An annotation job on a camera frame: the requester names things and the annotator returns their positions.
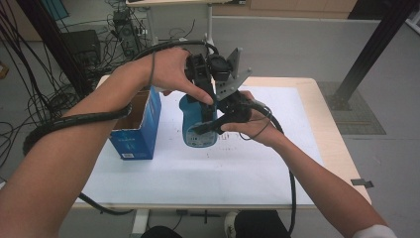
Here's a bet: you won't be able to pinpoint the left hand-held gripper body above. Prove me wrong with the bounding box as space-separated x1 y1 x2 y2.
184 47 244 97

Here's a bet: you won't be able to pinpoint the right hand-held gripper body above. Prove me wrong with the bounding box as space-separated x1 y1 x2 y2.
216 68 254 126

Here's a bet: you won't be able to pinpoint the blue detergent bottle white cap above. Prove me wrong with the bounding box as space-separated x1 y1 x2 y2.
178 93 220 149

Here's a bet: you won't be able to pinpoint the blue cardboard box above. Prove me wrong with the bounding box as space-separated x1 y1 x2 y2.
108 85 162 161

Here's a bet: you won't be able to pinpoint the person's left hand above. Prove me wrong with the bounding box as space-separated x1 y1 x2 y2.
147 47 215 107

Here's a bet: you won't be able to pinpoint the person's right hand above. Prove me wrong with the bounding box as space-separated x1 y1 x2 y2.
220 90 282 148

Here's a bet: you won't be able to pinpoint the white desk with legs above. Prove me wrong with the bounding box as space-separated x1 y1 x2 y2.
125 0 247 49

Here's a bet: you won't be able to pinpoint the white table mat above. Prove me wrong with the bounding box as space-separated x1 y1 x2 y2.
77 86 325 206

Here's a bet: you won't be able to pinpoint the black computer tower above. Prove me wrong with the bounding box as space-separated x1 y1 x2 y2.
112 9 142 58

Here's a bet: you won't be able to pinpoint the light wooden table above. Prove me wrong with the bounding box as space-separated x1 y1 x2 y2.
70 75 372 238

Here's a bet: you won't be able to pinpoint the person's white shoe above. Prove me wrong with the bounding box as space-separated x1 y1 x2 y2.
224 211 239 238

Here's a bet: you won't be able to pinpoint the person's black pants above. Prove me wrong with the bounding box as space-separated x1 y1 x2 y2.
140 209 291 238

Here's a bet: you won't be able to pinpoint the black equipment box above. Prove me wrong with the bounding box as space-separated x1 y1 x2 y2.
60 29 102 67

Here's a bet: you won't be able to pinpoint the black tape piece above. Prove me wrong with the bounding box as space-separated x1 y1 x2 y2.
350 178 374 189

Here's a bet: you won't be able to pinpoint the teal panel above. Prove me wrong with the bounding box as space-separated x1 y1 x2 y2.
41 0 70 21

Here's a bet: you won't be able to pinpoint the person's white shirt sleeve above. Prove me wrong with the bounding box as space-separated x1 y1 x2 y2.
351 224 399 238

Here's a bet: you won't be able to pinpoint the black corrugated left gripper cable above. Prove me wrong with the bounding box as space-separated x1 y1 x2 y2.
22 39 220 216

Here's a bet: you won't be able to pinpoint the black metal stand post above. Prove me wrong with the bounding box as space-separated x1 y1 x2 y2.
330 0 420 111
16 0 95 98

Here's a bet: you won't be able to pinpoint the tangle of black floor cables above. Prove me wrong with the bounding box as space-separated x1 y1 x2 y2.
0 6 157 167

